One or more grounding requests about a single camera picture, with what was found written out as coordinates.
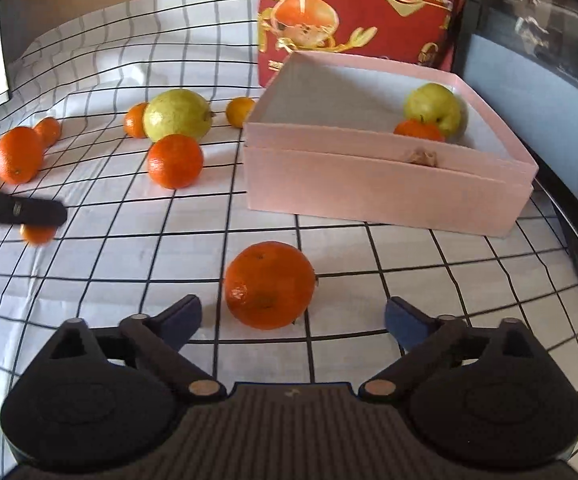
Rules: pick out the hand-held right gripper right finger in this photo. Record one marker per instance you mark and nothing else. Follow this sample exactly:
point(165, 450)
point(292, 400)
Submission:
point(401, 322)

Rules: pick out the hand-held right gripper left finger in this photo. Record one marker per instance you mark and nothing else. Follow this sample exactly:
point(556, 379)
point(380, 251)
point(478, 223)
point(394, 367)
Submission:
point(185, 317)

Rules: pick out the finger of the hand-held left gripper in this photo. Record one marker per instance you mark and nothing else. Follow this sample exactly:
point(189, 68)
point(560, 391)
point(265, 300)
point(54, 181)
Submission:
point(14, 211)

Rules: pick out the small orange mandarin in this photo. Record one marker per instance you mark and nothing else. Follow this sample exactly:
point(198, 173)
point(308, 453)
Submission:
point(38, 235)
point(239, 111)
point(50, 130)
point(134, 121)

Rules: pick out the large orange mandarin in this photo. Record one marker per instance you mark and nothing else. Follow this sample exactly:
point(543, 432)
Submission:
point(269, 285)

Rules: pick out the pink cardboard box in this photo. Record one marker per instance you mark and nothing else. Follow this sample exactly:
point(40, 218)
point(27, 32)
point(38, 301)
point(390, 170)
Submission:
point(369, 190)

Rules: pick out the white checkered tablecloth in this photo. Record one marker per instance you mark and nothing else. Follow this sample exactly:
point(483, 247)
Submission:
point(94, 270)

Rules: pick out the green guava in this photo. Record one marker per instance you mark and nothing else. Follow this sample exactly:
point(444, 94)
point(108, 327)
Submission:
point(176, 115)
point(434, 105)

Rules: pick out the red printed gift bag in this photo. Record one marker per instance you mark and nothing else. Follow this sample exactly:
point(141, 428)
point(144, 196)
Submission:
point(394, 25)

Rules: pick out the black framed screen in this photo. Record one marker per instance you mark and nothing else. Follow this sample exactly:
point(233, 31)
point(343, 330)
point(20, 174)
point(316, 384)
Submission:
point(544, 60)

